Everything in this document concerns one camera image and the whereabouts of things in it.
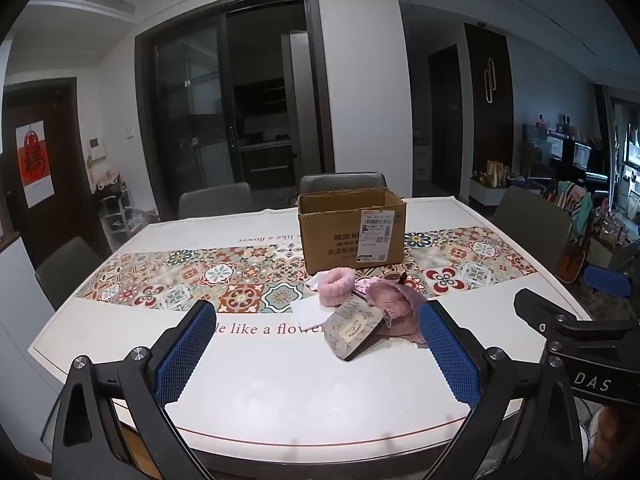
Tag dark display shelf unit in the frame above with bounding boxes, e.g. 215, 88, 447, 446
522, 115, 613, 183

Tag silver refrigerator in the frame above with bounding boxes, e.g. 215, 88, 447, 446
280, 30, 326, 181

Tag dark hallway door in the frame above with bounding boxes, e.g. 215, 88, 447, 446
427, 45, 463, 196

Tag small storage rack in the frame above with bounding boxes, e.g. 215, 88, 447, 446
95, 170, 161, 251

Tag pink furry hat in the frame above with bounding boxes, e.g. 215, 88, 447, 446
367, 281, 429, 349

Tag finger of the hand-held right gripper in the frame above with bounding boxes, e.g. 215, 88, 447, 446
584, 266, 640, 297
513, 288, 640, 365

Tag low white cabinet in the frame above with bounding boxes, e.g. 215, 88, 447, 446
470, 177, 532, 207

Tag dark wooden door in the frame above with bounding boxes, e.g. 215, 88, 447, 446
0, 77, 108, 267

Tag red and white wall calendar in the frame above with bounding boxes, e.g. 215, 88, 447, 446
15, 121, 55, 208

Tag dark sliding glass door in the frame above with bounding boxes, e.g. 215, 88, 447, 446
135, 0, 336, 221

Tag yellow paper bags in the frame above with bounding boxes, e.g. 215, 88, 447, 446
472, 160, 507, 188

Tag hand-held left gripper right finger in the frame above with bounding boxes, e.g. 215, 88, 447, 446
417, 301, 586, 480

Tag white patterned tablecloth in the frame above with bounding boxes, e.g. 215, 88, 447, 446
27, 195, 593, 461

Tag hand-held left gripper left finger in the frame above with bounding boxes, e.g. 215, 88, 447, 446
52, 299, 236, 480

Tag metal loop wall ornament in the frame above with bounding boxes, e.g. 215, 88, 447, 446
482, 57, 499, 106

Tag pink fluffy headband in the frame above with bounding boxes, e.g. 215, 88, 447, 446
312, 268, 358, 308

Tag dark wall panel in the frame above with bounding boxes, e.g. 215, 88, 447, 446
465, 22, 516, 206

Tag grey dining chair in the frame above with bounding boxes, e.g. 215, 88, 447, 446
178, 182, 253, 221
36, 236, 103, 311
298, 172, 388, 196
492, 186, 573, 276

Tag brown cardboard box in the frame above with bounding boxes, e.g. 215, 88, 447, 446
297, 186, 407, 275

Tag floral fabric pouch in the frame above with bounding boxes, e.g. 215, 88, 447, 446
324, 294, 393, 362

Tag colourful clothes pile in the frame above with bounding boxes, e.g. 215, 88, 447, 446
542, 180, 595, 283

